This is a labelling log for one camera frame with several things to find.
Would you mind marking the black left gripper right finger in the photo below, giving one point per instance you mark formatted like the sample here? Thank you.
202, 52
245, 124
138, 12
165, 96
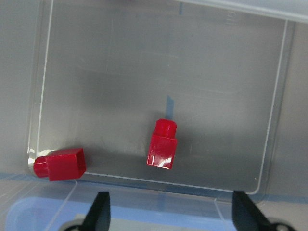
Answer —
246, 216

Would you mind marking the blue plastic tray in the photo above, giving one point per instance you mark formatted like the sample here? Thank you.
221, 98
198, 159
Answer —
160, 212

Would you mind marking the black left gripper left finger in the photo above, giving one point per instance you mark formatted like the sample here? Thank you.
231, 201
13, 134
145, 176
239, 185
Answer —
98, 217

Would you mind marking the red block near latch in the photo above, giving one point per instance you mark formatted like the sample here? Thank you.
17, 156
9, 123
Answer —
68, 164

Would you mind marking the red block from tray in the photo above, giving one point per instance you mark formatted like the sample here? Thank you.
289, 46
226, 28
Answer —
163, 144

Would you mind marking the clear plastic storage box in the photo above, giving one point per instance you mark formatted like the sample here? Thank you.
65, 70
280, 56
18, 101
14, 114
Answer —
98, 74

